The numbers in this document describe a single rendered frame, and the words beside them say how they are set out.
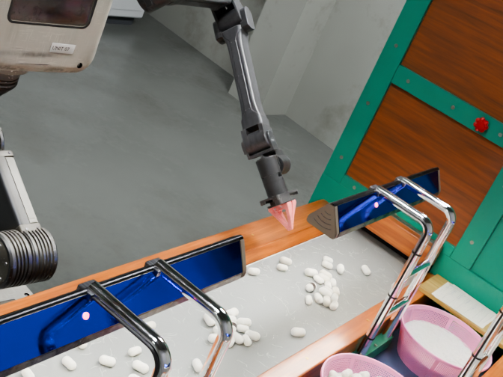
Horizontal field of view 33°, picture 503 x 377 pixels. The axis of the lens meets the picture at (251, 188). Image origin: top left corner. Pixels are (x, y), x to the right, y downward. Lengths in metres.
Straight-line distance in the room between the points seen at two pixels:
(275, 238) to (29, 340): 1.30
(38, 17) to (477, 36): 1.28
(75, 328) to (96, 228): 2.38
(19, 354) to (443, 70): 1.71
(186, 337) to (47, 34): 0.72
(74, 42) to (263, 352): 0.81
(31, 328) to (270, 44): 4.44
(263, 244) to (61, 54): 0.80
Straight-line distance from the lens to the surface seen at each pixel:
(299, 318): 2.14
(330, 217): 1.86
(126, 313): 1.23
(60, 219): 3.60
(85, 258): 3.40
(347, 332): 2.14
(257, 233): 2.37
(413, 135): 2.62
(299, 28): 5.41
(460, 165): 2.58
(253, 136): 2.26
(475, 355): 2.05
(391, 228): 2.61
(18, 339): 1.18
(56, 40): 1.87
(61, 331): 1.23
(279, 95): 5.61
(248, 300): 2.11
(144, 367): 1.74
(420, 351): 2.26
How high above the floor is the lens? 1.82
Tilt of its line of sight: 24 degrees down
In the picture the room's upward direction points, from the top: 24 degrees clockwise
